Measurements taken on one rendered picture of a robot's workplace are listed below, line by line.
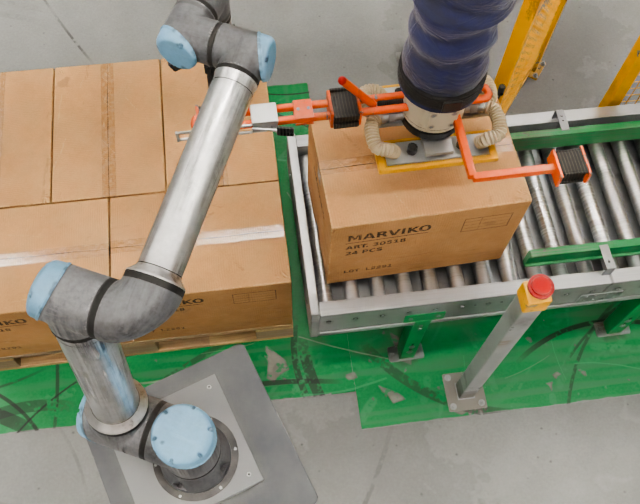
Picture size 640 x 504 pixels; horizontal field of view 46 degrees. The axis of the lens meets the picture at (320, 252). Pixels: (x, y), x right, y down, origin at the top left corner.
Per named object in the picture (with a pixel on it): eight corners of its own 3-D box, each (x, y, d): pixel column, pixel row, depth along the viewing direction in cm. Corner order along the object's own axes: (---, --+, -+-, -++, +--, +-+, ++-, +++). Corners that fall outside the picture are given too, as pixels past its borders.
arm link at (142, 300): (148, 356, 130) (278, 24, 146) (82, 333, 131) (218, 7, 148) (164, 364, 141) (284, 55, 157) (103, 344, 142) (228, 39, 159)
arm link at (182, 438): (207, 487, 191) (199, 474, 175) (145, 465, 193) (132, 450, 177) (229, 430, 198) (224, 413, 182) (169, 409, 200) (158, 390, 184)
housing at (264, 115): (275, 110, 205) (275, 100, 201) (279, 131, 202) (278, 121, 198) (250, 113, 204) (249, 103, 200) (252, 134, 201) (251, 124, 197)
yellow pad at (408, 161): (489, 132, 215) (493, 122, 211) (497, 161, 211) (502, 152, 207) (372, 145, 213) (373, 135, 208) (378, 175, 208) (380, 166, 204)
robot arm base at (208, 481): (240, 477, 202) (238, 470, 193) (172, 504, 198) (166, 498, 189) (218, 412, 210) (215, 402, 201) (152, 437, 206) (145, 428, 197)
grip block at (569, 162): (576, 156, 200) (583, 145, 196) (586, 183, 196) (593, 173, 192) (546, 159, 199) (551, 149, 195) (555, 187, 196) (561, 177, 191)
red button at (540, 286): (547, 277, 205) (551, 271, 201) (553, 301, 202) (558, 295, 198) (521, 280, 204) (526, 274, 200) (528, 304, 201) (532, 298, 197)
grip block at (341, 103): (355, 98, 207) (357, 84, 202) (361, 127, 203) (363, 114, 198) (325, 101, 207) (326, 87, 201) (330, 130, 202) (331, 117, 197)
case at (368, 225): (470, 160, 274) (496, 91, 238) (500, 258, 257) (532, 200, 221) (307, 182, 268) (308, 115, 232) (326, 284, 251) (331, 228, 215)
